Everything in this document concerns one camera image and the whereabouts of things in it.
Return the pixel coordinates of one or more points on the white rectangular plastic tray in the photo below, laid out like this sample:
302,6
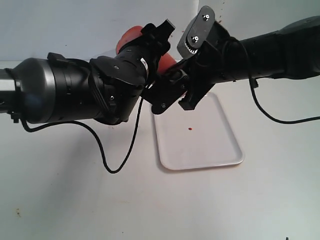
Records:
211,144

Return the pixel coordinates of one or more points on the red sauce squeeze bottle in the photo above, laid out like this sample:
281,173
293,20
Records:
165,62

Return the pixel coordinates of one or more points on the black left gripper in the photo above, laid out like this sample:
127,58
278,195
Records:
166,78

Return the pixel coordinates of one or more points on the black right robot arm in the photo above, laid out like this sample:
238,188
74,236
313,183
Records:
292,52

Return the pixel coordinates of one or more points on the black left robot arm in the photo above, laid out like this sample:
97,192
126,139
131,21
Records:
106,89

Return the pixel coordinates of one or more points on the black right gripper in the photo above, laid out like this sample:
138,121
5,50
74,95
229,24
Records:
201,50

